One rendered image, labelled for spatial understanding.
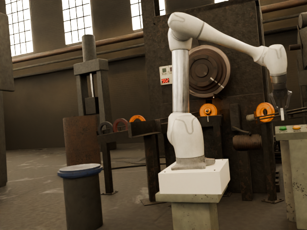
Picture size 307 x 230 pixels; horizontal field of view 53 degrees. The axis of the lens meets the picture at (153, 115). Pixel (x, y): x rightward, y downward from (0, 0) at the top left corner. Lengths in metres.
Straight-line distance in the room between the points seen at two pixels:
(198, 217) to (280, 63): 0.94
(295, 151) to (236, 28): 1.39
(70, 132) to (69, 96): 6.00
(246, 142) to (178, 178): 1.13
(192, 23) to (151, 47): 4.12
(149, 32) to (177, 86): 4.12
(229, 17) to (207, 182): 1.85
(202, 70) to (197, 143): 1.21
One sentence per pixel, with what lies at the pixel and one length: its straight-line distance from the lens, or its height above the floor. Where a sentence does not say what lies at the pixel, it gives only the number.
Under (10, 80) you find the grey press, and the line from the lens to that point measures 4.47.
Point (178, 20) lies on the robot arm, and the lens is 1.71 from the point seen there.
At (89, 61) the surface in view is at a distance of 8.29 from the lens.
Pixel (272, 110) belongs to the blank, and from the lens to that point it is 2.51.
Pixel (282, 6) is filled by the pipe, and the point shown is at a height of 3.16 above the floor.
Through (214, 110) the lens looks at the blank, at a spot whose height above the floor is 0.76.
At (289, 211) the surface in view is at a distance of 2.23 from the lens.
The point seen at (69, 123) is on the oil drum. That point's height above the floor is 0.77.
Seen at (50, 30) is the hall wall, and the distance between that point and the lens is 11.98.
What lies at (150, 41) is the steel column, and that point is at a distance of 5.83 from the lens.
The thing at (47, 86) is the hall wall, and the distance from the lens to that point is 11.78.
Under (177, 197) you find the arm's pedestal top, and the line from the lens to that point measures 1.57.
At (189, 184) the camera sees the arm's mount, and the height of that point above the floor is 0.40.
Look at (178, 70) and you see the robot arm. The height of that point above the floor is 1.00.
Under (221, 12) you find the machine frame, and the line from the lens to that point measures 3.03.
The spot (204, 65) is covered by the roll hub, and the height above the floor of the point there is 1.15.
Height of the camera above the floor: 0.74
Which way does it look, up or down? 1 degrees up
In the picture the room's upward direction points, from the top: 5 degrees counter-clockwise
